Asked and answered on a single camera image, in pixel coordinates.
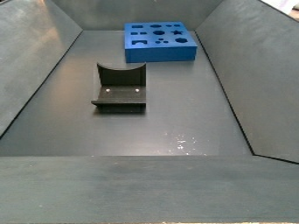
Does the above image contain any dark grey curved fixture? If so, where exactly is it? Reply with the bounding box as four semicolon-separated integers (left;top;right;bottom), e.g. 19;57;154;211
91;64;146;106

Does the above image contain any blue foam shape-sorter block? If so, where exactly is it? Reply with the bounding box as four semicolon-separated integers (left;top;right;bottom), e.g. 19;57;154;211
124;21;198;63

